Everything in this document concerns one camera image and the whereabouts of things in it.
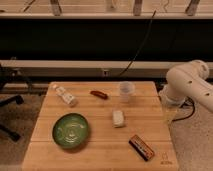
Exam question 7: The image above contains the white wall outlet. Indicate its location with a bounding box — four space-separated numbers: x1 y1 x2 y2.
103 69 109 77

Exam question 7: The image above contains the green ceramic bowl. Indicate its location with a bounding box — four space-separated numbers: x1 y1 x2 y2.
52 113 90 149

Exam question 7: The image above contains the black floor cable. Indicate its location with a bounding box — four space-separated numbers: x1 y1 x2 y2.
172 97 196 123

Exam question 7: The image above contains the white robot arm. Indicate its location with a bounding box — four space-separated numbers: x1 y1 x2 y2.
159 60 213 112

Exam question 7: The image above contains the brown red sausage snack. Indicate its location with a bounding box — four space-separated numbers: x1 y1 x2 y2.
90 90 108 100

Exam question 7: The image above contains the clear plastic cup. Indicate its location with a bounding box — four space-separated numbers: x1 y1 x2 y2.
119 81 135 103

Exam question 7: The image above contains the black hanging cable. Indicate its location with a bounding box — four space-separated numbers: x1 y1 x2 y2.
118 9 157 77

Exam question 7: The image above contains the black office chair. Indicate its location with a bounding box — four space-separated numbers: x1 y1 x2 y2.
0 64 33 142

